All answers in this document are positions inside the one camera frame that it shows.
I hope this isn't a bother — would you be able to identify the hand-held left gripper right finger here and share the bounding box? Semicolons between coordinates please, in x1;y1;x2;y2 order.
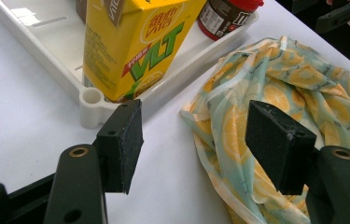
244;99;317;196

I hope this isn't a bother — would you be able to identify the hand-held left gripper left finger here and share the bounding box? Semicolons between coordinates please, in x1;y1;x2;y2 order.
95;98;145;196

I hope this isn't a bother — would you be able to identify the lemon print cloth bag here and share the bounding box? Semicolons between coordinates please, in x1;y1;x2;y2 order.
179;35;350;224

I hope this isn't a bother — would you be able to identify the red lidded candy jar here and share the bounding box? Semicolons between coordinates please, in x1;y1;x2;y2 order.
196;0;265;42

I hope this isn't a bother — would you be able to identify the yellow drink carton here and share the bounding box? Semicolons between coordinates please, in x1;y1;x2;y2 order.
81;0;208;104

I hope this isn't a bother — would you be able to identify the white plastic tray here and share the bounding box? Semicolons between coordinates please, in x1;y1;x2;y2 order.
0;0;260;130

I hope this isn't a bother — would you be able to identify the brown drink carton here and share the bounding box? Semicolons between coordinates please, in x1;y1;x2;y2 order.
75;0;89;23

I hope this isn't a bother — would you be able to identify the white table cover sheet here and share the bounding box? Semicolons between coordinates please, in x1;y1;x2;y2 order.
0;0;350;224

